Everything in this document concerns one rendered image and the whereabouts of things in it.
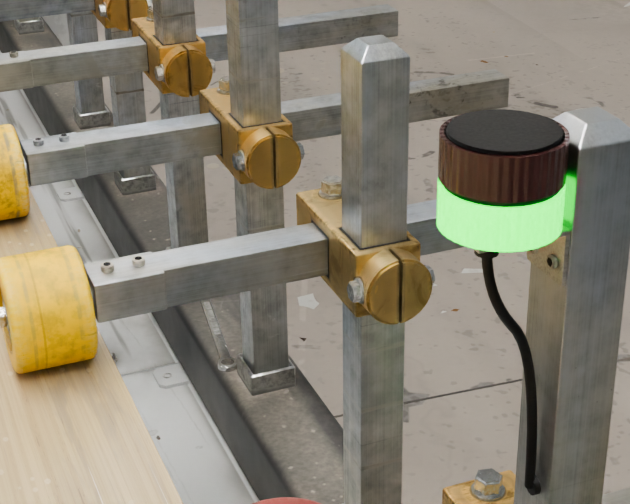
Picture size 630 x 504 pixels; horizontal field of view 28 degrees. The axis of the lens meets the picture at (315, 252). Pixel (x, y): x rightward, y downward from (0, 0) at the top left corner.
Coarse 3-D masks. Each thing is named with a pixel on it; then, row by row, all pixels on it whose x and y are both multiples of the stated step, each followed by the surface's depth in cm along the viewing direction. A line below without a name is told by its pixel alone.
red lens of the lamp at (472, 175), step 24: (456, 144) 57; (456, 168) 57; (480, 168) 56; (504, 168) 56; (528, 168) 56; (552, 168) 57; (456, 192) 57; (480, 192) 57; (504, 192) 56; (528, 192) 56; (552, 192) 57
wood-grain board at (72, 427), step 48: (0, 240) 104; (48, 240) 104; (0, 336) 90; (0, 384) 85; (48, 384) 85; (96, 384) 84; (0, 432) 80; (48, 432) 80; (96, 432) 80; (144, 432) 79; (0, 480) 75; (48, 480) 75; (96, 480) 75; (144, 480) 75
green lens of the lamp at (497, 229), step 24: (456, 216) 58; (480, 216) 57; (504, 216) 57; (528, 216) 57; (552, 216) 58; (456, 240) 58; (480, 240) 58; (504, 240) 57; (528, 240) 58; (552, 240) 58
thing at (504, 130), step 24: (456, 120) 59; (480, 120) 59; (504, 120) 59; (528, 120) 59; (552, 120) 59; (480, 144) 57; (504, 144) 57; (528, 144) 56; (552, 144) 57; (552, 264) 61; (504, 312) 62; (528, 360) 64; (528, 384) 65; (528, 408) 66; (528, 432) 66; (528, 456) 67; (528, 480) 68
